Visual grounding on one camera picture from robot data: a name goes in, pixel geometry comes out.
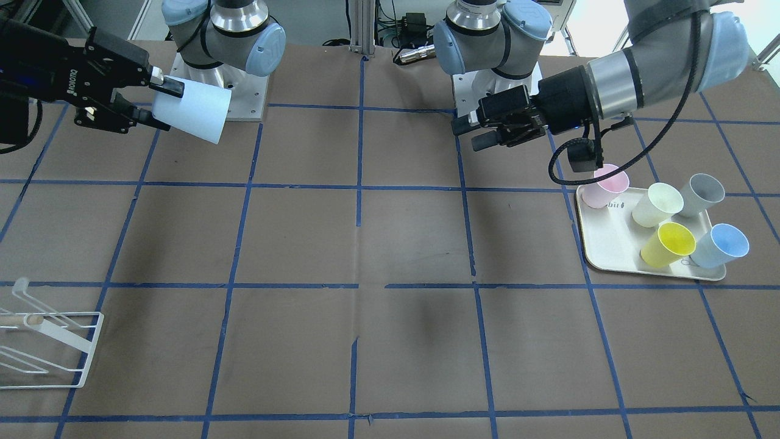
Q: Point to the cream plastic tray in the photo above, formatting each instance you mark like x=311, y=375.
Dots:
x=612, y=240

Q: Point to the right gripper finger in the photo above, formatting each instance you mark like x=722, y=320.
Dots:
x=131, y=115
x=167, y=85

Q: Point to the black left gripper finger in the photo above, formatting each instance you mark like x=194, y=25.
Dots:
x=487, y=140
x=466, y=124

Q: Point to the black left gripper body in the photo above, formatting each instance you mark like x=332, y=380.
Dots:
x=562, y=99

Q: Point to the white wire cup rack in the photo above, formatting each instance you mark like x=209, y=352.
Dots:
x=44, y=348

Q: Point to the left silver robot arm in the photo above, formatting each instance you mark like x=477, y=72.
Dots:
x=673, y=44

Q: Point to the grey plastic cup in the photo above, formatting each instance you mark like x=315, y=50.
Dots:
x=699, y=193

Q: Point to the yellow plastic cup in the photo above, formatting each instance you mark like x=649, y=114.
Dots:
x=671, y=242

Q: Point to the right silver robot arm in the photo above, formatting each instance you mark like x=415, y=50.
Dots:
x=217, y=36

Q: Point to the cream white plastic cup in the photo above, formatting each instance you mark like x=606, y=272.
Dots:
x=660, y=202

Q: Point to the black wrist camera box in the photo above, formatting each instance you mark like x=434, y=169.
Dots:
x=581, y=155

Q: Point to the pink plastic cup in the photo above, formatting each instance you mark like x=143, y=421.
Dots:
x=598, y=195

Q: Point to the blue plastic cup on tray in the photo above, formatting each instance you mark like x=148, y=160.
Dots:
x=722, y=244

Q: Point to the light blue cup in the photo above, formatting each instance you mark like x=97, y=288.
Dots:
x=201, y=112

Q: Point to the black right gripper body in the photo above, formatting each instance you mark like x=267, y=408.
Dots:
x=53, y=76

